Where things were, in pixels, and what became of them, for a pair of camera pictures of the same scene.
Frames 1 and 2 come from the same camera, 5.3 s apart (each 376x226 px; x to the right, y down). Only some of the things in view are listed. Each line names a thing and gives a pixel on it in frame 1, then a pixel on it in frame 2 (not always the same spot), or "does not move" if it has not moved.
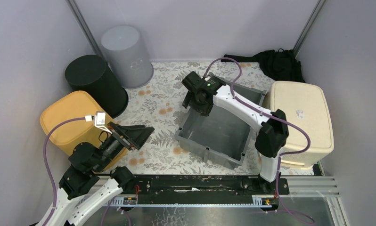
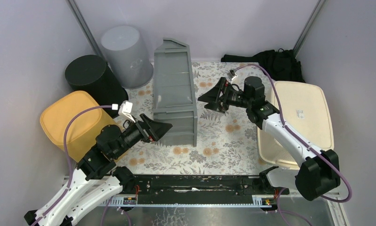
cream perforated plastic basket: [306, 105] does not move
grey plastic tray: [224, 137] to [174, 100]
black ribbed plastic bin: [90, 74] does not move
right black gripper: [205, 110] to [212, 96]
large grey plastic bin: [127, 56] does not move
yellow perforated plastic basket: [77, 105] does not move
